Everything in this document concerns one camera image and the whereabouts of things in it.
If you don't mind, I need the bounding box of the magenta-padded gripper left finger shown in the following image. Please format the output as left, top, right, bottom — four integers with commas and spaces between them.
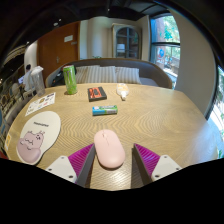
45, 143, 98, 188

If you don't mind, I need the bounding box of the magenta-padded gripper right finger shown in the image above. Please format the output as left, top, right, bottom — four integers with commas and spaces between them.
132, 143, 183, 186

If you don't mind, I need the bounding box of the pink computer mouse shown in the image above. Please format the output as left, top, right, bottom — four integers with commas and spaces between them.
93, 129, 126, 170

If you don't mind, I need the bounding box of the white sticker sheet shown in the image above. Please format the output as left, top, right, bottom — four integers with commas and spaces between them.
25, 92, 57, 117

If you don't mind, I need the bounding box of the small green blue packet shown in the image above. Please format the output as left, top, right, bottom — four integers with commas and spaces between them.
91, 105, 119, 117

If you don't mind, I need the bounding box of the black box with orange print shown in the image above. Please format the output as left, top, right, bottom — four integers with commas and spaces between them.
87, 86, 108, 103

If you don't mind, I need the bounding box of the cream squeeze bottle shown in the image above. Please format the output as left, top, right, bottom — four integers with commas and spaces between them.
116, 83, 130, 101

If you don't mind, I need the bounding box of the green drink can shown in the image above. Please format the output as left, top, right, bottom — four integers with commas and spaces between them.
62, 64, 78, 96

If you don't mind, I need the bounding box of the black backpack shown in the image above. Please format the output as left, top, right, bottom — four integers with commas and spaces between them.
49, 67, 76, 87

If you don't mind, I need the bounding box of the striped cushion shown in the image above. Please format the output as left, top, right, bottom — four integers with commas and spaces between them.
114, 66, 142, 85
75, 65, 100, 85
95, 65, 118, 84

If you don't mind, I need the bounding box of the person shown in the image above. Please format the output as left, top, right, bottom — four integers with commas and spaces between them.
23, 63, 35, 92

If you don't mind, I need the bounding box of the grey curved sofa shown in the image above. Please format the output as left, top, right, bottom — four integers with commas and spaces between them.
45, 57, 174, 90

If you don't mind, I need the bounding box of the brown wooden door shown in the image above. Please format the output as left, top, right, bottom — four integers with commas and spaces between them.
37, 21, 81, 80

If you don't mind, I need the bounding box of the dark-framed window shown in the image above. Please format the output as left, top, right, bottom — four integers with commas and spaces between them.
149, 14, 181, 78

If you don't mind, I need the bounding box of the glass-door cabinet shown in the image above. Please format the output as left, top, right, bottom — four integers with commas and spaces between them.
112, 23, 143, 61

